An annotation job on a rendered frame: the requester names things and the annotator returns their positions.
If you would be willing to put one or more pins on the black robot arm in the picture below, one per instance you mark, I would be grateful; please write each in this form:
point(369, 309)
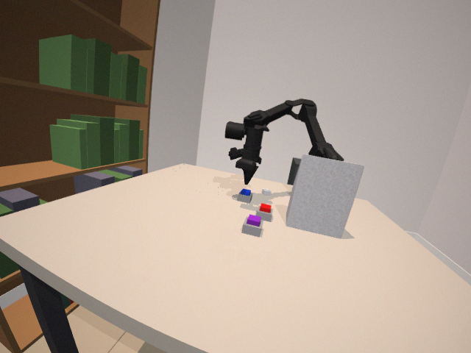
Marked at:
point(256, 123)

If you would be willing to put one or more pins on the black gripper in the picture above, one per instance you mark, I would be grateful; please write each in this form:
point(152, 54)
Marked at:
point(248, 165)

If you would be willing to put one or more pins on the red button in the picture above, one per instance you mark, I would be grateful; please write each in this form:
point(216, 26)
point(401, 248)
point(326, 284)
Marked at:
point(265, 211)

